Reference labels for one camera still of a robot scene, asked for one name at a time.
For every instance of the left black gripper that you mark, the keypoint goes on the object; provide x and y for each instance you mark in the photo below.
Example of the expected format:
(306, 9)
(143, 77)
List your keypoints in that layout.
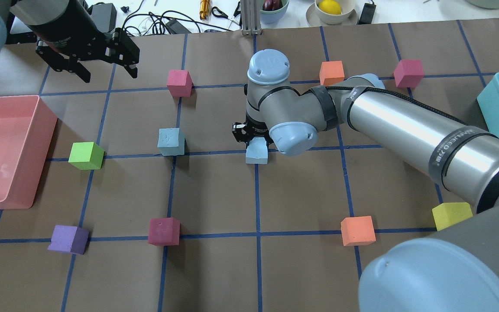
(61, 24)

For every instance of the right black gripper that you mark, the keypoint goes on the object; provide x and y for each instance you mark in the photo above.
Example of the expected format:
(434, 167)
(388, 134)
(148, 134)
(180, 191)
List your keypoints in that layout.
(241, 131)

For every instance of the light blue foam block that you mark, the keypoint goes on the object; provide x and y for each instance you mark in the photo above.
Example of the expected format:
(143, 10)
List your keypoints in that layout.
(171, 142)
(257, 151)

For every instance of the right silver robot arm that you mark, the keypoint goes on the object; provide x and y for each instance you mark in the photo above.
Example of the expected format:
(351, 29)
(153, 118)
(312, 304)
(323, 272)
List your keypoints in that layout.
(453, 270)

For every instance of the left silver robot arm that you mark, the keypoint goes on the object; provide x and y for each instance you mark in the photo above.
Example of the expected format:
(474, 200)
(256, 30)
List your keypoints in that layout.
(28, 12)

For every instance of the crimson foam block middle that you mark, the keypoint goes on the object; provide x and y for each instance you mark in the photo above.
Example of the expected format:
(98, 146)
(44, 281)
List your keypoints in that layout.
(179, 83)

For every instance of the crimson foam block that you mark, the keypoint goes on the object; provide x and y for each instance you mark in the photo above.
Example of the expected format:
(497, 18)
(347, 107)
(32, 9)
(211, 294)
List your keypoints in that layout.
(408, 73)
(164, 232)
(179, 83)

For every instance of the green foam block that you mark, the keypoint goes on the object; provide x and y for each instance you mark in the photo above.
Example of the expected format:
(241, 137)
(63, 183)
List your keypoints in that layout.
(86, 156)

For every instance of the orange foam block far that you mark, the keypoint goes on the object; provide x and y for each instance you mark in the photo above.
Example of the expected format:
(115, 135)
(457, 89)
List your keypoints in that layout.
(331, 72)

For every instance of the orange foam block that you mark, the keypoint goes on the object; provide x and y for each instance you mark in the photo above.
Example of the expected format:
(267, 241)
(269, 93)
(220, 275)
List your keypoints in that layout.
(331, 72)
(357, 231)

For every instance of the pink plastic tray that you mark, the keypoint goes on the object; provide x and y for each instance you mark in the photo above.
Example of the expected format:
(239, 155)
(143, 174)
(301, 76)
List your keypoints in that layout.
(26, 129)

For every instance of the blue bowl with fruit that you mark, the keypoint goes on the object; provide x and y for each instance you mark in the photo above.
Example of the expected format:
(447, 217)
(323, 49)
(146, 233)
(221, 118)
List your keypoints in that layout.
(274, 16)

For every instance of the orange yellow tool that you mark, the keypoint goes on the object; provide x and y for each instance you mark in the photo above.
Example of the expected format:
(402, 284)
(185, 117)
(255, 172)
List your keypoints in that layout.
(205, 7)

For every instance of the scissors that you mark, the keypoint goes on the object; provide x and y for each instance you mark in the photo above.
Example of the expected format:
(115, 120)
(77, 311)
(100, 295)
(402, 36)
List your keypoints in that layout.
(216, 12)

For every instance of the crimson foam block near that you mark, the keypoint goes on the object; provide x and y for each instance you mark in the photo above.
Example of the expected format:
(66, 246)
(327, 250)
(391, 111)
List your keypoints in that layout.
(164, 232)

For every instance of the red fruit in bowl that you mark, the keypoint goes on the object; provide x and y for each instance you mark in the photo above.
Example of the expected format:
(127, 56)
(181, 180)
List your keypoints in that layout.
(271, 5)

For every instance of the beige plate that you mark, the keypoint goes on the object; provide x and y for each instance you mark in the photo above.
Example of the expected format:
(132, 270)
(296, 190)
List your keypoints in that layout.
(313, 19)

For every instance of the orange foam block near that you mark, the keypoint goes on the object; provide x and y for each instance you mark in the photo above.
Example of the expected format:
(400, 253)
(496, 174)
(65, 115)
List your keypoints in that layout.
(357, 231)

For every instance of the yellow lemon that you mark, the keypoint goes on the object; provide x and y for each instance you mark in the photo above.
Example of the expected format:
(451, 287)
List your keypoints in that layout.
(331, 7)

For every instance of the beige bowl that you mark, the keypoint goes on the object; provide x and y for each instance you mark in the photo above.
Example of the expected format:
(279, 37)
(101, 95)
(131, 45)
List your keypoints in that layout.
(346, 5)

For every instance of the black power adapter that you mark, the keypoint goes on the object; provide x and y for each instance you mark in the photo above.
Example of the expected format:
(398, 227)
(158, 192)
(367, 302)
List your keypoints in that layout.
(368, 12)

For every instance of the purple foam block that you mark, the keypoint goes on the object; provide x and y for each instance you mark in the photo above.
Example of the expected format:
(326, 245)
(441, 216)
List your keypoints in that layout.
(69, 239)

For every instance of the yellow foam block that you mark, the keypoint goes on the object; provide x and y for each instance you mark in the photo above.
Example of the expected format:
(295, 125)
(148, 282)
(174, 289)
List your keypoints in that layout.
(447, 214)

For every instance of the aluminium frame post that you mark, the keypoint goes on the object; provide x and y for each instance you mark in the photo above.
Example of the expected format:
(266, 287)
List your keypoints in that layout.
(251, 17)

